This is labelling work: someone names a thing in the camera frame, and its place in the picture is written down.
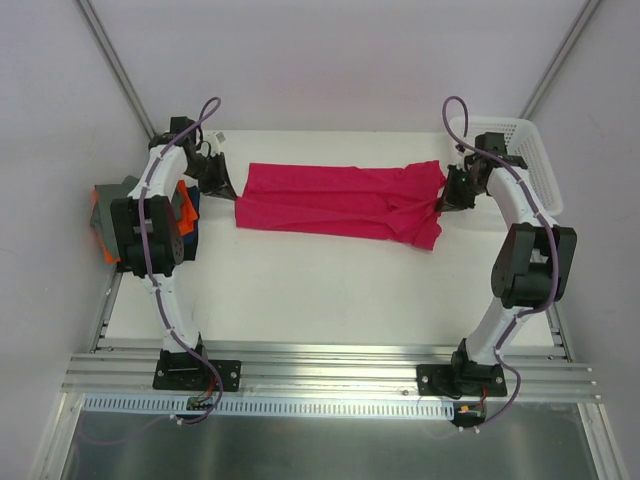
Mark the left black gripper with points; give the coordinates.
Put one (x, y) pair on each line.
(214, 174)

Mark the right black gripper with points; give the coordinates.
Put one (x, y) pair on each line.
(455, 192)

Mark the pink t shirt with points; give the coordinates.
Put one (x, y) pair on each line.
(391, 204)

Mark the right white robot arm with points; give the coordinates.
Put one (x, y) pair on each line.
(532, 266)

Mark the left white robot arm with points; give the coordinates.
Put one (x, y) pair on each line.
(168, 163)

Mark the orange t shirt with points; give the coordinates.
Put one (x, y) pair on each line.
(101, 223)

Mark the blue t shirt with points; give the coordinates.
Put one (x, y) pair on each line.
(191, 239)

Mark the white plastic basket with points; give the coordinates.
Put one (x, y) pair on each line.
(523, 139)

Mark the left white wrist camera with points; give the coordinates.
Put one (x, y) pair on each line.
(214, 140)

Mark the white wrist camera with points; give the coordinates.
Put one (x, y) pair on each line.
(463, 153)
(214, 140)

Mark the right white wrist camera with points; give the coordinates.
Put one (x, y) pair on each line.
(463, 153)

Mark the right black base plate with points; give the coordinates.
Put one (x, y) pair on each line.
(471, 380)

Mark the aluminium rail frame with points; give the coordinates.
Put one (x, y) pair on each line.
(329, 317)

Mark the white slotted cable duct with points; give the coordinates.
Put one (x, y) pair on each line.
(276, 407)

